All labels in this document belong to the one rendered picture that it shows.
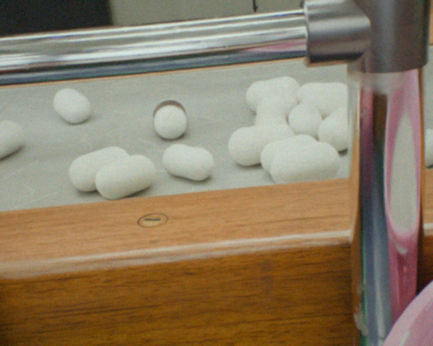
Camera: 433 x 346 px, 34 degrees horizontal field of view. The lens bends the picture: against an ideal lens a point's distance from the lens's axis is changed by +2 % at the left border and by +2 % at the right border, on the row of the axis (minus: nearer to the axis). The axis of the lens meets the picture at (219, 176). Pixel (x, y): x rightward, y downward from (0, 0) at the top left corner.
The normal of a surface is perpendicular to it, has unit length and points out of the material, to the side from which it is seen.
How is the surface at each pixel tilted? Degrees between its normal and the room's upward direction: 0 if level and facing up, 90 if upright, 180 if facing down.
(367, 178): 90
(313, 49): 101
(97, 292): 90
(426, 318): 75
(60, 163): 0
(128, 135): 0
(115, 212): 0
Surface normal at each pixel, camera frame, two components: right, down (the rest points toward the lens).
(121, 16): 0.06, 0.37
